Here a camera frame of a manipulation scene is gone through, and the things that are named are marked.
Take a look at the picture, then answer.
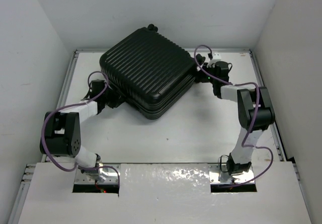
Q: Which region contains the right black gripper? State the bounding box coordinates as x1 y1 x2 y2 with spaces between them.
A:
197 62 218 85

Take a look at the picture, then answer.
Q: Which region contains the black suitcase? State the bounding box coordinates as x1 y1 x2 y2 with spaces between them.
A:
99 24 197 120

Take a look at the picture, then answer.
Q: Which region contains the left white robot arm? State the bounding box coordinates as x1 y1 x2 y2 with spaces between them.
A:
40 80 117 175

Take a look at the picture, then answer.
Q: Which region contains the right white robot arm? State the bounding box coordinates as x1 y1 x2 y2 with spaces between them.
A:
196 61 275 175

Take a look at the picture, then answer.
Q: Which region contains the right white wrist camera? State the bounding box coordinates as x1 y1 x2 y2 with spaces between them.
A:
207 52 222 68

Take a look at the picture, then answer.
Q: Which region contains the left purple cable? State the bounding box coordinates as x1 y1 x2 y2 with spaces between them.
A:
40 70 121 187

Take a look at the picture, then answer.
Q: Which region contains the purple cable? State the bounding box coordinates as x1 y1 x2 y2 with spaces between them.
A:
40 70 121 187
194 44 274 188

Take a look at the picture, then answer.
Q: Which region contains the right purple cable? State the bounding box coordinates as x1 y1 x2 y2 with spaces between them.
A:
194 44 274 188

